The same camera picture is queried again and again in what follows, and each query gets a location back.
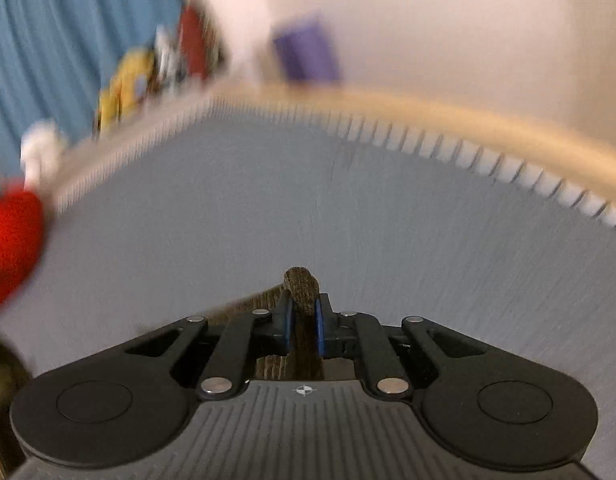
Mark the dark red cushion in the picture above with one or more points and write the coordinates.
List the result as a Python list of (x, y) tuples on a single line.
[(194, 42)]

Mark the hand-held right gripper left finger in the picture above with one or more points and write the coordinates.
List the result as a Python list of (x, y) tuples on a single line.
[(287, 326)]

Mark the purple box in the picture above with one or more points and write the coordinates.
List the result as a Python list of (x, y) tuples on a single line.
[(305, 47)]

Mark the black and white plush toy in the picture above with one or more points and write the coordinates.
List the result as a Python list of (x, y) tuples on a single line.
[(165, 60)]

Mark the wooden bed frame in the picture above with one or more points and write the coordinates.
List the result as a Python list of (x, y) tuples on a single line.
[(438, 110)]

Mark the yellow plush toy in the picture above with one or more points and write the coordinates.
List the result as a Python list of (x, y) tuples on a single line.
[(125, 87)]

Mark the grey quilted blanket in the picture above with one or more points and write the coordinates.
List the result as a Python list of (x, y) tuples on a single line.
[(288, 200)]

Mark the red folded blanket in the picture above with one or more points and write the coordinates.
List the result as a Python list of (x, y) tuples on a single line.
[(10, 245)]

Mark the blue curtain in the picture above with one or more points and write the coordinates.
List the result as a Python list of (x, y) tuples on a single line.
[(53, 35)]

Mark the olive green knitted cloth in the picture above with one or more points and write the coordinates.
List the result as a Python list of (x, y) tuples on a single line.
[(301, 287)]

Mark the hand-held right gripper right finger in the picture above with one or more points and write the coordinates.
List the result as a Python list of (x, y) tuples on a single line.
[(319, 329)]

